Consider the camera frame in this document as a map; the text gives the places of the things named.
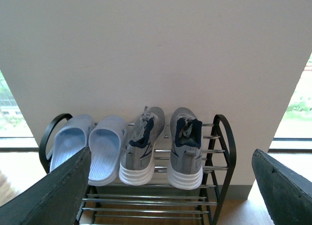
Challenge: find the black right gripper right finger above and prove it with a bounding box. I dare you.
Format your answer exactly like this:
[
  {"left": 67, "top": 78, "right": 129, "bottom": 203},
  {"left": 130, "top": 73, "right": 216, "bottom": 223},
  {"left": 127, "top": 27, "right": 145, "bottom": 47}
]
[{"left": 252, "top": 149, "right": 312, "bottom": 225}]

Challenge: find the grey knit sneaker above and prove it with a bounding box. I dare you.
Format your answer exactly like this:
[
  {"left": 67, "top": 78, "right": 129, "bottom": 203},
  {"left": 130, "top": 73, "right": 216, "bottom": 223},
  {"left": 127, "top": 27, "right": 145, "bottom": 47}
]
[
  {"left": 119, "top": 107, "right": 166, "bottom": 186},
  {"left": 167, "top": 107, "right": 203, "bottom": 190}
]

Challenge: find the light blue slide sandal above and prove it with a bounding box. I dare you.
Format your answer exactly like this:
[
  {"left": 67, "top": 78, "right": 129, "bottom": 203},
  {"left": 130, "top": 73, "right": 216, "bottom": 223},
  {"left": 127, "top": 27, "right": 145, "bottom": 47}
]
[
  {"left": 50, "top": 114, "right": 95, "bottom": 171},
  {"left": 88, "top": 116, "right": 128, "bottom": 187}
]

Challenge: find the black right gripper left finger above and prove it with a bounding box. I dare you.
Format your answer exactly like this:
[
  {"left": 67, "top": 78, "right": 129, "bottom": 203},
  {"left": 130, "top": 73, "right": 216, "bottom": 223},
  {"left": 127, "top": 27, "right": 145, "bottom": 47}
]
[{"left": 0, "top": 147, "right": 91, "bottom": 225}]

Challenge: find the black metal shoe rack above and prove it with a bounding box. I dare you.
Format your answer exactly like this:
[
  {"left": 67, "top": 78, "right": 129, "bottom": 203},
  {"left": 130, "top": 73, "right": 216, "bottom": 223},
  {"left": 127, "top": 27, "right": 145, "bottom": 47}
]
[{"left": 39, "top": 113, "right": 237, "bottom": 225}]

